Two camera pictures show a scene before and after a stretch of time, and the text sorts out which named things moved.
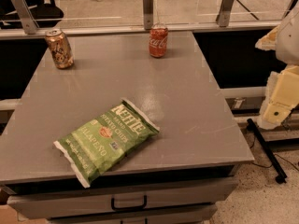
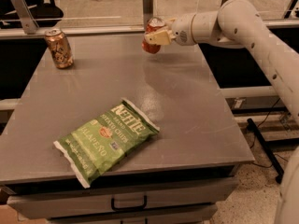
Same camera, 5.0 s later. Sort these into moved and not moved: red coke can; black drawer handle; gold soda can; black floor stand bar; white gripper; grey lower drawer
Moved: white gripper; red coke can
Not moved: grey lower drawer; black floor stand bar; gold soda can; black drawer handle
